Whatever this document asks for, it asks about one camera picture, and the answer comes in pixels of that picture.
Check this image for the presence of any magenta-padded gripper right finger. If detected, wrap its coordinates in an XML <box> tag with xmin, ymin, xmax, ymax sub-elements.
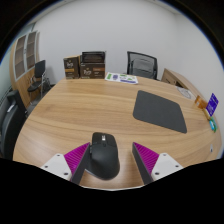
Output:
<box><xmin>132</xmin><ymin>142</ymin><xmax>184</xmax><ymax>185</ymax></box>

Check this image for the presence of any black computer mouse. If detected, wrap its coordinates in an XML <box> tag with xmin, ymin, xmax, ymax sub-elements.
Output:
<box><xmin>84</xmin><ymin>132</ymin><xmax>121</xmax><ymax>181</ymax></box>

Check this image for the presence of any orange box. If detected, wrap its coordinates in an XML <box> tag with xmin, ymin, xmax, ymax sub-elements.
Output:
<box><xmin>194</xmin><ymin>94</ymin><xmax>209</xmax><ymax>110</ymax></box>

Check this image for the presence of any small black visitor chair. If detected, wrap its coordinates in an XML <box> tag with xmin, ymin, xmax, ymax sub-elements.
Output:
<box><xmin>26</xmin><ymin>59</ymin><xmax>51</xmax><ymax>101</ymax></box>

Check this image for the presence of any white printed sheet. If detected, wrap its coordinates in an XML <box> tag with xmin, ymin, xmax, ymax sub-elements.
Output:
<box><xmin>104</xmin><ymin>71</ymin><xmax>139</xmax><ymax>85</ymax></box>

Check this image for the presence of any tall brown cardboard box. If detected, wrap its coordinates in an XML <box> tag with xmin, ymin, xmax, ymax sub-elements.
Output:
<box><xmin>63</xmin><ymin>55</ymin><xmax>82</xmax><ymax>80</ymax></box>

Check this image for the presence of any dark grey mouse pad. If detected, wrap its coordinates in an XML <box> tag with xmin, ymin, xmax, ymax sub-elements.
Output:
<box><xmin>132</xmin><ymin>89</ymin><xmax>188</xmax><ymax>135</ymax></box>

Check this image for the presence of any green packet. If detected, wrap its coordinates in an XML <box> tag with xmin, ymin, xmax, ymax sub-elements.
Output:
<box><xmin>208</xmin><ymin>117</ymin><xmax>218</xmax><ymax>134</ymax></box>

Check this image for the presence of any round white grey disc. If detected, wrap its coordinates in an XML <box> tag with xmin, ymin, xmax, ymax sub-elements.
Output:
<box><xmin>176</xmin><ymin>86</ymin><xmax>196</xmax><ymax>100</ymax></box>

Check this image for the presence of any wooden shelf unit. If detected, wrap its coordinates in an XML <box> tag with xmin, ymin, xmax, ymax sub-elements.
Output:
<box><xmin>9</xmin><ymin>30</ymin><xmax>41</xmax><ymax>101</ymax></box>

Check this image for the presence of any purple card box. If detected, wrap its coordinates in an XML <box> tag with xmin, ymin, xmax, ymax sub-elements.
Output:
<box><xmin>205</xmin><ymin>92</ymin><xmax>220</xmax><ymax>117</ymax></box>

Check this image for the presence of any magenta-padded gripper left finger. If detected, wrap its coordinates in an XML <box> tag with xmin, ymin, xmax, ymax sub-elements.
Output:
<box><xmin>40</xmin><ymin>142</ymin><xmax>92</xmax><ymax>185</ymax></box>

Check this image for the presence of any large black office chair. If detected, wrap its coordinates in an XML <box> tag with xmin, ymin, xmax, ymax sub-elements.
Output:
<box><xmin>0</xmin><ymin>89</ymin><xmax>28</xmax><ymax>159</ymax></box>

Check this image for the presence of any wooden side desk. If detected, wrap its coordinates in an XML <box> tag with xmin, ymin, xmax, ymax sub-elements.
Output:
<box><xmin>161</xmin><ymin>68</ymin><xmax>204</xmax><ymax>99</ymax></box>

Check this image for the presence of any black mesh office chair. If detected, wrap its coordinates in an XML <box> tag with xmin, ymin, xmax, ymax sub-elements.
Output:
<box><xmin>125</xmin><ymin>50</ymin><xmax>159</xmax><ymax>81</ymax></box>

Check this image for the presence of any grey backpack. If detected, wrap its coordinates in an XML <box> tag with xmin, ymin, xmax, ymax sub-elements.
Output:
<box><xmin>131</xmin><ymin>58</ymin><xmax>155</xmax><ymax>78</ymax></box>

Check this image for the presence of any black cardboard box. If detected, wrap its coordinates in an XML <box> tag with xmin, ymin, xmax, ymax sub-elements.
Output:
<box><xmin>81</xmin><ymin>50</ymin><xmax>107</xmax><ymax>65</ymax></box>

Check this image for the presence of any wide brown cardboard box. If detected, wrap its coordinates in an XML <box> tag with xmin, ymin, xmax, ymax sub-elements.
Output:
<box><xmin>79</xmin><ymin>62</ymin><xmax>106</xmax><ymax>80</ymax></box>

